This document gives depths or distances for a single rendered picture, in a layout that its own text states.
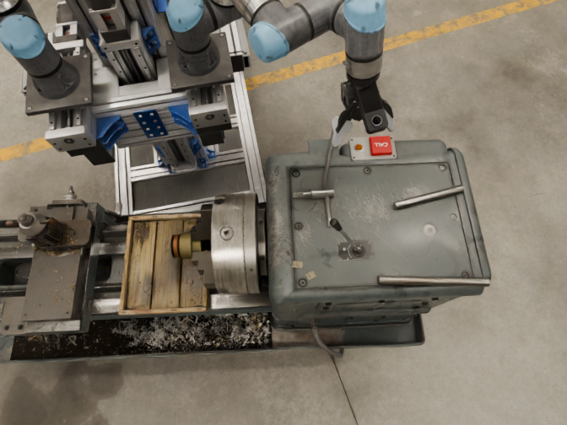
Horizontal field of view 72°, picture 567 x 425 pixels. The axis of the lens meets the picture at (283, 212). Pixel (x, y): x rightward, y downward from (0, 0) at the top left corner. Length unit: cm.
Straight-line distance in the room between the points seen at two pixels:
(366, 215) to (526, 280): 171
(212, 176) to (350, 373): 133
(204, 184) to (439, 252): 154
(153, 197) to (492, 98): 236
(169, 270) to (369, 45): 102
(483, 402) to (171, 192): 202
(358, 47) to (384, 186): 46
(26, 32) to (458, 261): 140
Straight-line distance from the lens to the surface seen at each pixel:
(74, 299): 150
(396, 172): 118
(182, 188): 235
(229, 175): 233
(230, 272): 112
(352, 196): 112
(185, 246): 124
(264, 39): 80
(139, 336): 181
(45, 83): 157
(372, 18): 79
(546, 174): 304
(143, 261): 152
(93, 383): 250
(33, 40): 148
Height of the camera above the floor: 227
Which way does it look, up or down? 69 degrees down
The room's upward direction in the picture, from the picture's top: 1 degrees counter-clockwise
